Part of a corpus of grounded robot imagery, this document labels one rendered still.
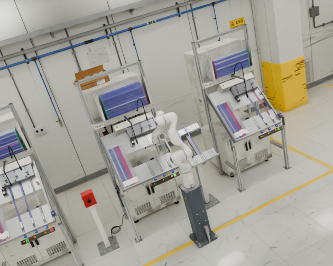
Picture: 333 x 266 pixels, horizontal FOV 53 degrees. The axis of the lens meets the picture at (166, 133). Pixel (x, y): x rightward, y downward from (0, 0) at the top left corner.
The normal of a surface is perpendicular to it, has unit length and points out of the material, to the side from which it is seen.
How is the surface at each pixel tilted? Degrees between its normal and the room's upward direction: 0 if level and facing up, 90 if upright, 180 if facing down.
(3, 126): 90
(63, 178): 90
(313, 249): 0
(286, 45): 90
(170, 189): 90
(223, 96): 44
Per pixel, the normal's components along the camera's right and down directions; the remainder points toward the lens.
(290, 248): -0.25, -0.88
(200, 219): 0.42, 0.27
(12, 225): 0.11, -0.39
